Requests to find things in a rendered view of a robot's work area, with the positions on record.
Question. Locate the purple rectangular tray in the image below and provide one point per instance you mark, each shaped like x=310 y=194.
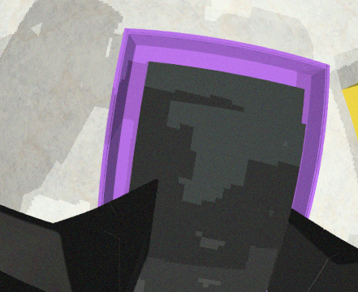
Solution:
x=140 y=46

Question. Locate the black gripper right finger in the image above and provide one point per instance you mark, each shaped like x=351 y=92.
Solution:
x=312 y=259

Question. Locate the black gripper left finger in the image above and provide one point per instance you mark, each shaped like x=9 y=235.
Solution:
x=101 y=250

